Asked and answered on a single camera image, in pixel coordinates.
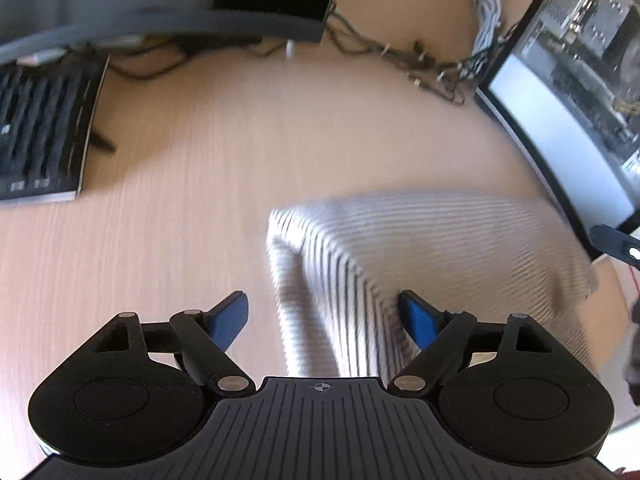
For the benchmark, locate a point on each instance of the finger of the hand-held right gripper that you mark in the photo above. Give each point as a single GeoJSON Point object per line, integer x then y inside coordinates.
{"type": "Point", "coordinates": [614, 241]}

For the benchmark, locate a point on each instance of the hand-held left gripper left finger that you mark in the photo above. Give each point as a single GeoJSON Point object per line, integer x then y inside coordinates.
{"type": "Point", "coordinates": [231, 319]}

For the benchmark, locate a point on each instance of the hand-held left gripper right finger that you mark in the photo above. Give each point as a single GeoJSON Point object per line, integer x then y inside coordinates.
{"type": "Point", "coordinates": [417, 317]}

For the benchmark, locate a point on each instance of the grey striped cloth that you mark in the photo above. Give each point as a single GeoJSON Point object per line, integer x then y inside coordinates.
{"type": "Point", "coordinates": [425, 255]}

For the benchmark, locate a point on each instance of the glass-sided computer case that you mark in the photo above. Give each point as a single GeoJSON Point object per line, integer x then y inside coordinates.
{"type": "Point", "coordinates": [575, 85]}

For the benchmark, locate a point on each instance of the black keyboard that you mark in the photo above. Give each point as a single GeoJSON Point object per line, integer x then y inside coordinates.
{"type": "Point", "coordinates": [42, 130]}

